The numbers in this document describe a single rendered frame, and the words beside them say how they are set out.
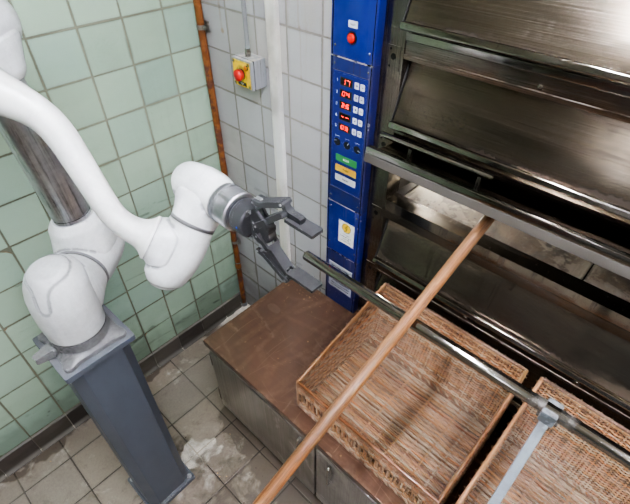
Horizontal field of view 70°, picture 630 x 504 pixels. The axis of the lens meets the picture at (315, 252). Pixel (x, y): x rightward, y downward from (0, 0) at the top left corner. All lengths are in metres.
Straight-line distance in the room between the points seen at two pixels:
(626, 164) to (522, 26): 0.37
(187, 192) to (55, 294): 0.45
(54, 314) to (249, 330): 0.83
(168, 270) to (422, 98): 0.79
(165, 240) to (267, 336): 0.95
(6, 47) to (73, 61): 0.55
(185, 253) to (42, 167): 0.46
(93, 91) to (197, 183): 0.86
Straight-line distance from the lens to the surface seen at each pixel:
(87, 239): 1.38
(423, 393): 1.74
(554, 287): 1.38
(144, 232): 1.02
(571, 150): 1.19
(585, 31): 1.12
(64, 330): 1.34
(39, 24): 1.69
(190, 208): 0.99
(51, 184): 1.32
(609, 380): 1.50
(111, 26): 1.77
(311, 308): 1.94
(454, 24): 1.21
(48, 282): 1.27
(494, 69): 1.20
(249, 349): 1.83
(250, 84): 1.68
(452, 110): 1.28
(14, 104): 1.04
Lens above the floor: 2.04
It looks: 42 degrees down
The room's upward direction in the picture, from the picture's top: straight up
